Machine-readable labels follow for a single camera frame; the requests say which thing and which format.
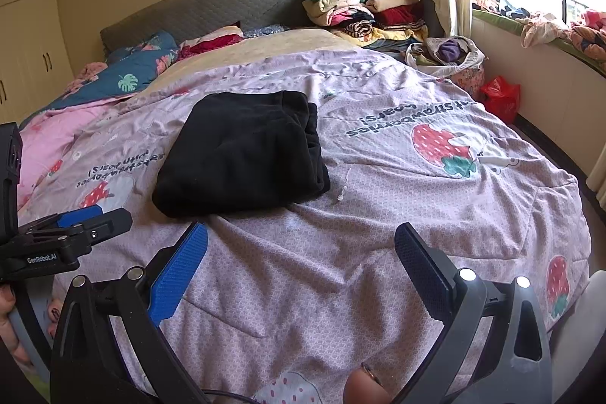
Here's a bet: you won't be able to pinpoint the red and white pillow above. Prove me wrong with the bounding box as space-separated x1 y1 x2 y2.
178 25 244 61

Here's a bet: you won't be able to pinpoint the blue leaf print pillow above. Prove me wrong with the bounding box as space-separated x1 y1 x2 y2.
20 31 179 129

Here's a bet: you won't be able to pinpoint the cream wardrobe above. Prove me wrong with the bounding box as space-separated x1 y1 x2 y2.
0 0 73 123

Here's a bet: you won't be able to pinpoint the pile of folded clothes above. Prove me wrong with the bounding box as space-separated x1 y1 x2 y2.
302 0 445 58

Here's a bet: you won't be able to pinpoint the lilac strawberry print duvet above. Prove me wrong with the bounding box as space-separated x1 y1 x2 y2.
19 49 592 403

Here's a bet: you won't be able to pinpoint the clothes on window sill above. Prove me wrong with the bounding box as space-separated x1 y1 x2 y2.
472 0 605 72

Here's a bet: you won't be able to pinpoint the pink quilt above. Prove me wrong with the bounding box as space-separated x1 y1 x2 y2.
17 96 127 210

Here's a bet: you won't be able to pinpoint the floral laundry basket with clothes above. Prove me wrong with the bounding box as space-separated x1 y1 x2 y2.
405 36 486 100

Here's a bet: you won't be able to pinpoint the grey padded headboard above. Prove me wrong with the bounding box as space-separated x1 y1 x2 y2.
100 0 311 54

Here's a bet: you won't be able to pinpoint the red plastic bag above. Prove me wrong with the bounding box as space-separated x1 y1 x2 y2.
479 76 521 124

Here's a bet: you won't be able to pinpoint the person's right hand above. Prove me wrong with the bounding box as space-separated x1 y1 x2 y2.
343 362 391 404

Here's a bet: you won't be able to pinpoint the beige bed sheet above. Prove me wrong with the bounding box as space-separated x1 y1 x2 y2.
139 28 355 97

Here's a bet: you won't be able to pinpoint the person's left hand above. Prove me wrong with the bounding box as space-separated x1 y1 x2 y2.
0 284 63 369

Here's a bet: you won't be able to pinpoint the black garment with orange print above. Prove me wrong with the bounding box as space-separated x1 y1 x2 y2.
152 91 331 219

